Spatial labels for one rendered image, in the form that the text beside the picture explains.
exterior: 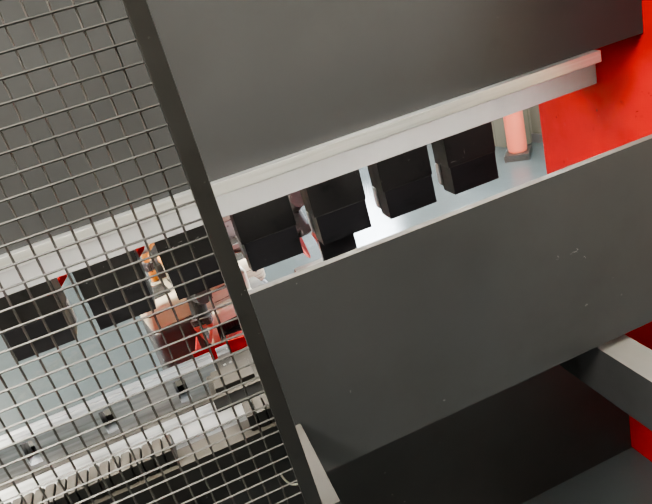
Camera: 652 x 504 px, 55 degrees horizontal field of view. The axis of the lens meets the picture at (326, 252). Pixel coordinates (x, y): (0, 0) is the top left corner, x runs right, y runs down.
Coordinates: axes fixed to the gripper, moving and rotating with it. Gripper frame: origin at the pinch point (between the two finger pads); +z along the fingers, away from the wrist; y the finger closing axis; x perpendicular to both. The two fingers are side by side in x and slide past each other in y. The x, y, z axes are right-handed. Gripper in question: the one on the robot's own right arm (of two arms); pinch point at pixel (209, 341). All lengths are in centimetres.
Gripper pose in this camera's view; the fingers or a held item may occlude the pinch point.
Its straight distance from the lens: 220.7
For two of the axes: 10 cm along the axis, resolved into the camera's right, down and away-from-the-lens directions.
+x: 9.5, -2.9, 0.8
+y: 1.2, 1.3, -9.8
